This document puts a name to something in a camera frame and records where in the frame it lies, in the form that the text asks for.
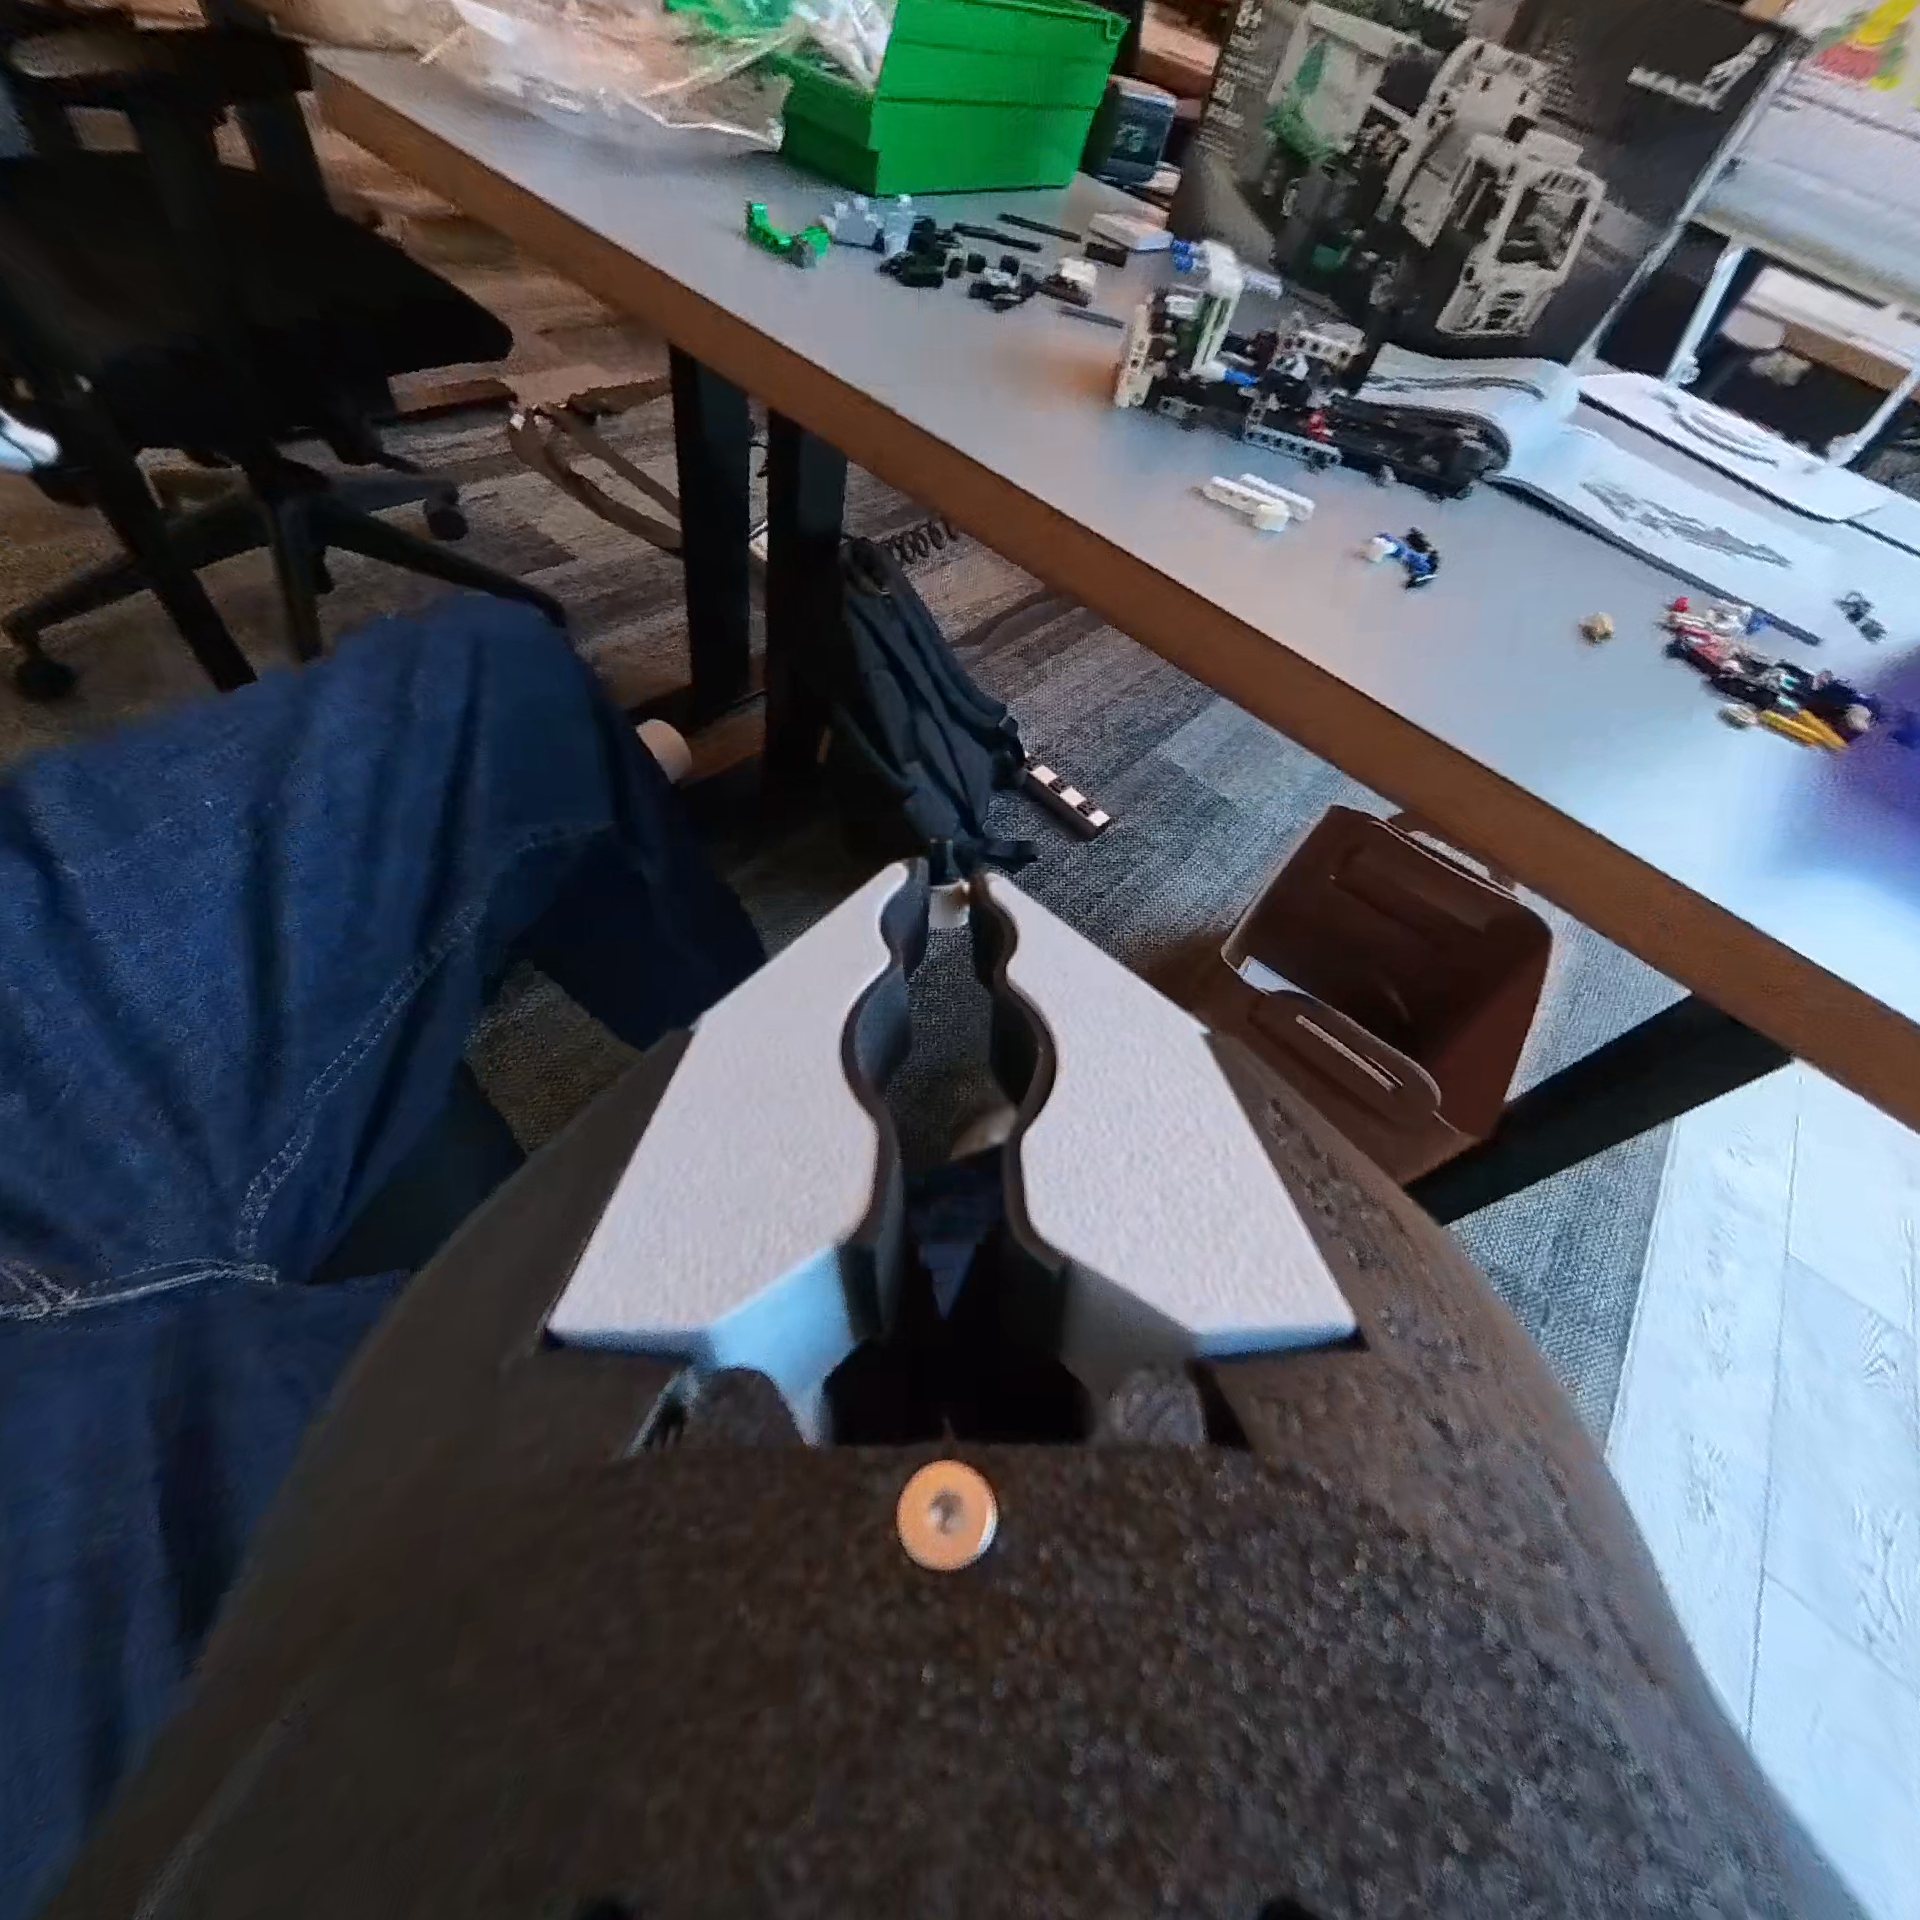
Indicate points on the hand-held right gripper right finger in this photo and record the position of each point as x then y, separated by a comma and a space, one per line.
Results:
1171, 1184

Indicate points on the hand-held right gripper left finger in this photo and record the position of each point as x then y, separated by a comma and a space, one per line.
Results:
735, 1170

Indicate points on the small pale lego piece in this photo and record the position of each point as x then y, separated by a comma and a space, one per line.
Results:
947, 902

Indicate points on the small blue lego piece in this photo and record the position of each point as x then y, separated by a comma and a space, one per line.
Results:
1413, 558

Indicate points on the long white lego piece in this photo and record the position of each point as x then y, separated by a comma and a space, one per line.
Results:
1253, 498

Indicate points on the pile of colourful lego pieces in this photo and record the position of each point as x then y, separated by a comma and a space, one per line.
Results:
1769, 682

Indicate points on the partly built lego model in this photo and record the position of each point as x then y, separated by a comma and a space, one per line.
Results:
1291, 389

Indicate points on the lego instruction booklet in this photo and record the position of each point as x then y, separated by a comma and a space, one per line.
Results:
1681, 494

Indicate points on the small black lego piece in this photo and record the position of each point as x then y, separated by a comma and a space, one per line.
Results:
1861, 612

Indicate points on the group of black lego pieces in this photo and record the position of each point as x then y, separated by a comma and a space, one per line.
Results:
974, 269

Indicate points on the green lego piece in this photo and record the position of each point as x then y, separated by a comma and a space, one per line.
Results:
781, 233

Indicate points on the grey lego piece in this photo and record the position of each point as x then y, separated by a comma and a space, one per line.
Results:
867, 224

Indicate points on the flat white lego piece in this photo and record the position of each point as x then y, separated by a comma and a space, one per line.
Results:
1127, 230

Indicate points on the black lego set box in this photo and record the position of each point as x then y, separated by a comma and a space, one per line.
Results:
1425, 149

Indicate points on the brown cardboard box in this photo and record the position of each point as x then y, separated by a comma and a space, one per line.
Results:
1441, 961

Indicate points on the black backpack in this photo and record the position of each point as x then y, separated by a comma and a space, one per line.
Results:
921, 705

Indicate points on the person's right leg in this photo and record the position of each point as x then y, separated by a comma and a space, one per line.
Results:
255, 961

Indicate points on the grey table with wooden edge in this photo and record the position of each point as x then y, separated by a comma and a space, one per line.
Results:
804, 600

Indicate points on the black office chair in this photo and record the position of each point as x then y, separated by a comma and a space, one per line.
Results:
224, 300

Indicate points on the teal box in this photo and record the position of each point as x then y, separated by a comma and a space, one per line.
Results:
1132, 136

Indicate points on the green plastic container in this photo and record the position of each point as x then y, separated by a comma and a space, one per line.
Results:
974, 106

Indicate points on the clear plastic bag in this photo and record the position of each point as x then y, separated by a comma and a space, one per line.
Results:
630, 75

